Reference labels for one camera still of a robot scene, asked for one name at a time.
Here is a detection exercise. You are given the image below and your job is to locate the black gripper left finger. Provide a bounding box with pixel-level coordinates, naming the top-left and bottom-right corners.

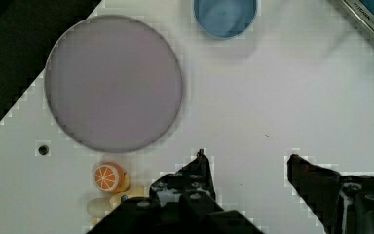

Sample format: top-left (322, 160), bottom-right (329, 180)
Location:
top-left (87, 150), bottom-right (263, 234)

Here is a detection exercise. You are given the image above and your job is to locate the orange slice toy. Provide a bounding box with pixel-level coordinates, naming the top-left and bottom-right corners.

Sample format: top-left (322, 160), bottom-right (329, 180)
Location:
top-left (94, 162), bottom-right (126, 194)

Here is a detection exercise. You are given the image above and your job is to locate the blue cup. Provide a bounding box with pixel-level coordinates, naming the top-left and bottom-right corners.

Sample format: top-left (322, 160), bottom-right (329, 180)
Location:
top-left (192, 0), bottom-right (258, 40)

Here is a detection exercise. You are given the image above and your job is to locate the grey round plate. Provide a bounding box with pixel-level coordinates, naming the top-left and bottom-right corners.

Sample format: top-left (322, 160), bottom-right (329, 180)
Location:
top-left (44, 15), bottom-right (183, 153)

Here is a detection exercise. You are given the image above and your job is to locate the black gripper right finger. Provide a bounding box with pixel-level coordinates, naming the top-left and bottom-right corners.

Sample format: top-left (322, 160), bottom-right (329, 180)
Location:
top-left (287, 154), bottom-right (374, 234)

